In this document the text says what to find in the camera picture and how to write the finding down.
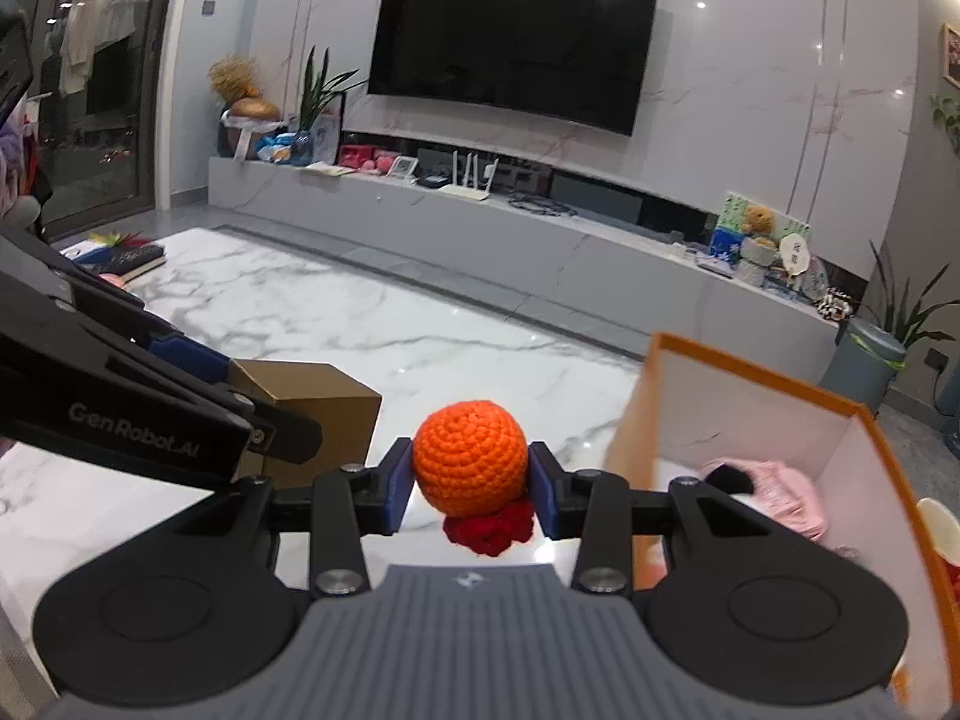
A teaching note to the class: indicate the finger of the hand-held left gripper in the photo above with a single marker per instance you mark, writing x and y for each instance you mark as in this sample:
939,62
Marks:
187,360
289,439

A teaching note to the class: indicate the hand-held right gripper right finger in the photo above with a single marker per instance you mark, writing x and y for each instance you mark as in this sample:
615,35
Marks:
544,491

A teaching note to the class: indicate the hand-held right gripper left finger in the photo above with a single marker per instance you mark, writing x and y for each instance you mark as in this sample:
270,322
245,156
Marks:
397,487

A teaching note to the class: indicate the brown cardboard box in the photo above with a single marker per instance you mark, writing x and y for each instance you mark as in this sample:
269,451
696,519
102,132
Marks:
345,427

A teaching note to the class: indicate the crocheted orange toy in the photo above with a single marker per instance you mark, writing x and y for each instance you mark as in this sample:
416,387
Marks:
469,450

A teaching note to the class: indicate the pink plush pouch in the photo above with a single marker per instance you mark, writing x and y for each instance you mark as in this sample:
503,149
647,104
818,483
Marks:
787,499

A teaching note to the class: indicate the orange storage box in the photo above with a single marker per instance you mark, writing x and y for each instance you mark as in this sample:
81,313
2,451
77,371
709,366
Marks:
870,480

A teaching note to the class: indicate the red green feather toy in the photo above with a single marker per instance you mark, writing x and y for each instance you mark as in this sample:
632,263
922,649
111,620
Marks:
120,238

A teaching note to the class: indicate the blue snack packet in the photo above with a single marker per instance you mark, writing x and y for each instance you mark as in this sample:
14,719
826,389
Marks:
274,148

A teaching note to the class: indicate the grey marble television console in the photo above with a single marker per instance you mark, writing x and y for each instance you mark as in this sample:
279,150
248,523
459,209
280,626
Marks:
525,251

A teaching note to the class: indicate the golden gourd ornament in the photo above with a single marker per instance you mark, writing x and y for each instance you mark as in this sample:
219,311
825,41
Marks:
251,116

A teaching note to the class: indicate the pink boxes on console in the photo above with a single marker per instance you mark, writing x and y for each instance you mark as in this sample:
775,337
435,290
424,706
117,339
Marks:
364,161

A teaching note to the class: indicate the glass sliding door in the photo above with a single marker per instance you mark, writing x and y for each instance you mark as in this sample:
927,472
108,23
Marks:
105,90

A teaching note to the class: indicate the dried pampas bunch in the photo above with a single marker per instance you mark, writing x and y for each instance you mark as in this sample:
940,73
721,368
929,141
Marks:
234,79

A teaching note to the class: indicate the small white desk clock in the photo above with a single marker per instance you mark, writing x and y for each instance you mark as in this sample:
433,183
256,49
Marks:
403,169

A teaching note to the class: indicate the green leafy plant in vase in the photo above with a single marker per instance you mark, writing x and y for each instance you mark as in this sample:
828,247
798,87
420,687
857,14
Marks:
322,97

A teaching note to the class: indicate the white router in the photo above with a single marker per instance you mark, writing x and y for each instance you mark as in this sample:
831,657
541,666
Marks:
466,184

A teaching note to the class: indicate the white woven basket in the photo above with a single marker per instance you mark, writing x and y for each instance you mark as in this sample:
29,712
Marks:
759,253

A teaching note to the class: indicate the green picture card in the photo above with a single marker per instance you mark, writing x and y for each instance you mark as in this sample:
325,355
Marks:
729,229

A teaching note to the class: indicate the grey pedal trash can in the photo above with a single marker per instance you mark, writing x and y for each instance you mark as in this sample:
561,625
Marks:
859,367

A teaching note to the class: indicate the brown teddy bear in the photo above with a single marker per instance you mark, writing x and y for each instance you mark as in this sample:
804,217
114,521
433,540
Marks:
759,221

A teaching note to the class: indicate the black white checkered ornament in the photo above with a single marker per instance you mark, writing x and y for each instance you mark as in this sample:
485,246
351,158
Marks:
834,304

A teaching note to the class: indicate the decorative plate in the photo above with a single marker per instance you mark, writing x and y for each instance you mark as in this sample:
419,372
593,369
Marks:
817,279

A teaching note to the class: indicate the round white paddle fan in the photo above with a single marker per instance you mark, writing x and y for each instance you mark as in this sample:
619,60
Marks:
795,251

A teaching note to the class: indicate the long-leaf floor plant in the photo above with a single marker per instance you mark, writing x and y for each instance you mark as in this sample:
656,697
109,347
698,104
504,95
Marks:
911,307

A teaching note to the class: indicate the black television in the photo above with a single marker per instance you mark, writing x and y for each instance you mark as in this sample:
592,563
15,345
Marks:
517,45

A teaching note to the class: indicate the climbing green plant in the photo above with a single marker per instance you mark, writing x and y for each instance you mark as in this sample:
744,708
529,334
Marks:
949,124

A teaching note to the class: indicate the framed wall picture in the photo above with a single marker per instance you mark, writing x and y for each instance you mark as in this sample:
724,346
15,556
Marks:
952,52

